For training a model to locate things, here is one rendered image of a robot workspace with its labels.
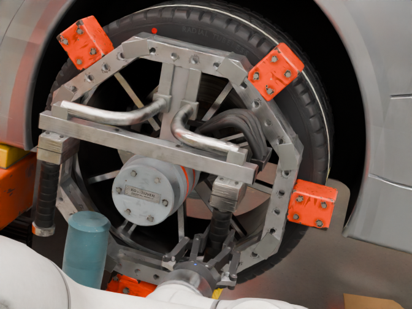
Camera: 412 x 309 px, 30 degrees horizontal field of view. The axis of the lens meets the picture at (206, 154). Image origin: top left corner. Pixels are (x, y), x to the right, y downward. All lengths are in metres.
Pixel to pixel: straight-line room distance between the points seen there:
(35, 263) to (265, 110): 0.96
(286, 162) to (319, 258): 1.81
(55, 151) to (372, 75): 0.67
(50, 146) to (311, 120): 0.54
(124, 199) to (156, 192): 0.07
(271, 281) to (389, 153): 1.46
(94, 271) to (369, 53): 0.73
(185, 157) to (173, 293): 0.34
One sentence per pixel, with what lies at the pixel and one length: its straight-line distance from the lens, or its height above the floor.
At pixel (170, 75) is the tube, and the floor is 1.06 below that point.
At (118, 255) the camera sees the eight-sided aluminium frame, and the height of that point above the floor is 0.62.
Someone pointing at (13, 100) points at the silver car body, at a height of 0.86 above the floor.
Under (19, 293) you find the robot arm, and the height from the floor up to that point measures 1.15.
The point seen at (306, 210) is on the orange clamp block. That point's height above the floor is 0.85.
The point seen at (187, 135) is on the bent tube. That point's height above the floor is 1.01.
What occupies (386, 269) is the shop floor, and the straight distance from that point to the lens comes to 3.42.
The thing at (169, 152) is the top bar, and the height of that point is 0.97.
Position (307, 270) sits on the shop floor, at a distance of 3.22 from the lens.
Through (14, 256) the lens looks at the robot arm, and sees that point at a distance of 0.61.
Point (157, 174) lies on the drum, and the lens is 1.47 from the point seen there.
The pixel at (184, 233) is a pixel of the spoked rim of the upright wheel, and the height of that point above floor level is 0.67.
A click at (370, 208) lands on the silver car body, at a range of 1.74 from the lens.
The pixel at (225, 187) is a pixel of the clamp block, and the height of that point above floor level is 0.94.
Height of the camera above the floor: 1.47
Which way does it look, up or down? 20 degrees down
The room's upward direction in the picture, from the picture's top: 11 degrees clockwise
